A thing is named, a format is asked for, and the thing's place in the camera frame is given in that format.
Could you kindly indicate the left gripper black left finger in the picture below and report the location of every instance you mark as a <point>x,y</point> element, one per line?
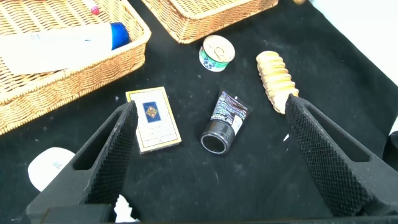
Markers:
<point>96,174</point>

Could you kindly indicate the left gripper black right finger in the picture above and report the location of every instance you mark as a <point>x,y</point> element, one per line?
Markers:
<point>329,168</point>

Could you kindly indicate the white brush-tip bottle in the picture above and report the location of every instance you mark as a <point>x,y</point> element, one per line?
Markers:
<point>46,168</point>

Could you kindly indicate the ridged long bread loaf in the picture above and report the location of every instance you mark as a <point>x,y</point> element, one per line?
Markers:
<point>275,77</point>

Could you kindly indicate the small tin can green label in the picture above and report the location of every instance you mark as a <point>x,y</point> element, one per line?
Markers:
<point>217,49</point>

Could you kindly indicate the round brown bun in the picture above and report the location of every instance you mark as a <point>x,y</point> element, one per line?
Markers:
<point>299,1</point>

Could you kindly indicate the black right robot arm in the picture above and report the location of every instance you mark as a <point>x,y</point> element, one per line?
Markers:
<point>392,152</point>

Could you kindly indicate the wicker basket holding toiletries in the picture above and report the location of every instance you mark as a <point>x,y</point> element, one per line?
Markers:
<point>77,87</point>

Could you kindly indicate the wicker basket holding food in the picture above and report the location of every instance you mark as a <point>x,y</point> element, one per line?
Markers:
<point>199,21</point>

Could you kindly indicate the white gold-edged card box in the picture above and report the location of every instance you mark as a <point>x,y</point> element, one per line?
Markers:
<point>154,121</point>

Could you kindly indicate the black table cloth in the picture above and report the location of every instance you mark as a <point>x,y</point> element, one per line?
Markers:
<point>217,186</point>

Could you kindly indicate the black cosmetic tube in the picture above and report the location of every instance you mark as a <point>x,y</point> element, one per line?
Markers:
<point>225,121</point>

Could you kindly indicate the white bottle blue cap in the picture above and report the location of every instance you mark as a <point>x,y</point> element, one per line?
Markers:
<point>56,46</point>

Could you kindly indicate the white pen pink tip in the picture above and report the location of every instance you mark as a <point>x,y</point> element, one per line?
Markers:
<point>94,10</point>

